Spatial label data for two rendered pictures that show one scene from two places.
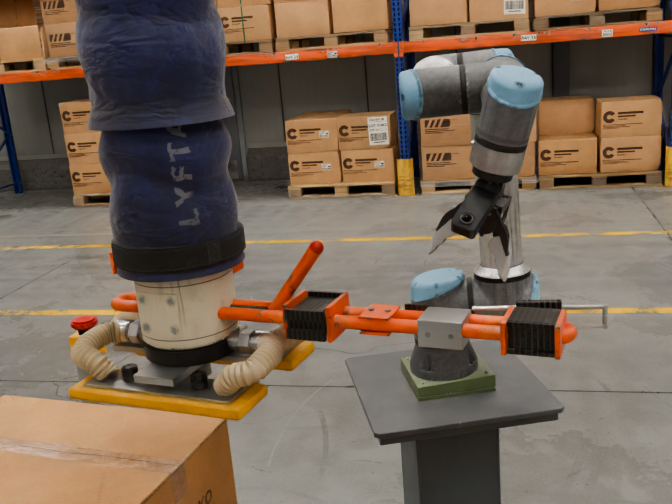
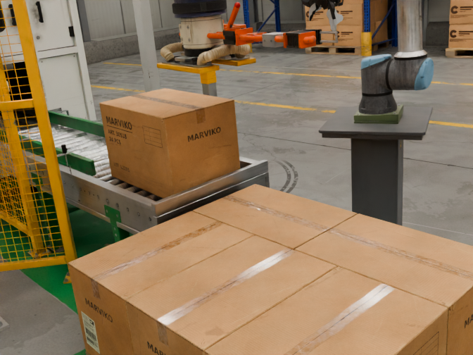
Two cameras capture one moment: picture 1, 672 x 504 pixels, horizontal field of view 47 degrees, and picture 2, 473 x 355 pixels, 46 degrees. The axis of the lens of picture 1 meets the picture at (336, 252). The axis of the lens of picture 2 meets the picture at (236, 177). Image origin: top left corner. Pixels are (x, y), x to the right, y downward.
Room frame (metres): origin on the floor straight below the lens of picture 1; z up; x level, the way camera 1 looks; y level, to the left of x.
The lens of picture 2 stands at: (-0.75, -1.04, 1.50)
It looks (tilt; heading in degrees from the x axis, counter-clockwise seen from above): 20 degrees down; 30
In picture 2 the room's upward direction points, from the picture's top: 5 degrees counter-clockwise
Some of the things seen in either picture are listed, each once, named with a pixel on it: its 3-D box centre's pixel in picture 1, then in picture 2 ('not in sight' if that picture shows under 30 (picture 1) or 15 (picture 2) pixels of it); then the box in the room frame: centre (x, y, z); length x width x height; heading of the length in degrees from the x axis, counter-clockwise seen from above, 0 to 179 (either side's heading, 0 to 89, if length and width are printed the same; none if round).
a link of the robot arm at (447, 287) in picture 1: (442, 304); (378, 73); (2.03, -0.28, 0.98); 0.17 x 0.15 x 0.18; 81
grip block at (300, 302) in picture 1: (316, 315); (238, 36); (1.21, 0.04, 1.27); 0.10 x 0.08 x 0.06; 156
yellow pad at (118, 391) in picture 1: (165, 383); (186, 63); (1.22, 0.31, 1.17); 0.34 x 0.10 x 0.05; 66
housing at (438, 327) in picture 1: (444, 327); (274, 39); (1.12, -0.16, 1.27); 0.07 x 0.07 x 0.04; 66
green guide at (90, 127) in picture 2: not in sight; (98, 126); (2.06, 1.66, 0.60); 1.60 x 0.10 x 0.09; 72
